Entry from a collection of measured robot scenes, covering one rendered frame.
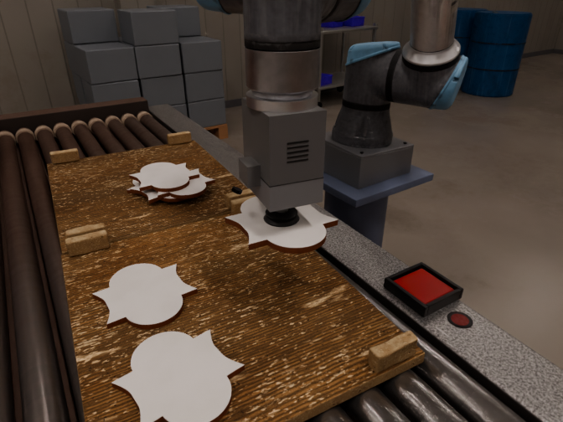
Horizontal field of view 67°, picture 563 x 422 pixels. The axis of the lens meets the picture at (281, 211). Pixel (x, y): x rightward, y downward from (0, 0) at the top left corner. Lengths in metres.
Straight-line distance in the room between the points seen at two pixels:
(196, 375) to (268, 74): 0.31
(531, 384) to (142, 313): 0.45
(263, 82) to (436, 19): 0.55
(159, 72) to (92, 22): 0.62
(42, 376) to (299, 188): 0.35
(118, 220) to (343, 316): 0.44
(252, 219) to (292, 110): 0.15
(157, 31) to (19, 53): 1.31
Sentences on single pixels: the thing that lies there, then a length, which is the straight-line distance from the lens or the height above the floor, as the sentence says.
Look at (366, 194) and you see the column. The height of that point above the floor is 0.87.
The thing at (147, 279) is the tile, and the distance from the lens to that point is 0.62.
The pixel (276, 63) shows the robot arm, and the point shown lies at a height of 1.24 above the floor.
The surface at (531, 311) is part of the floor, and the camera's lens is 2.26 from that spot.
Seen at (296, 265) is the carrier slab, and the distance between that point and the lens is 0.64.
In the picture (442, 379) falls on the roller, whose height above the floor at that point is 0.91.
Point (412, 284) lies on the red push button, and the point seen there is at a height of 0.93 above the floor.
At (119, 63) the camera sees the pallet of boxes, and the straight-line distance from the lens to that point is 3.62.
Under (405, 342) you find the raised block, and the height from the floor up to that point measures 0.96.
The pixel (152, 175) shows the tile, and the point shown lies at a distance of 0.88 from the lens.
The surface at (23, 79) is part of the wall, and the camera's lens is 4.49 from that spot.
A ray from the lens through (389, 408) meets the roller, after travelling 0.50.
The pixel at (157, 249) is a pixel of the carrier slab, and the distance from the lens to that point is 0.70.
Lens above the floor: 1.31
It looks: 28 degrees down
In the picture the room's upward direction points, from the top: straight up
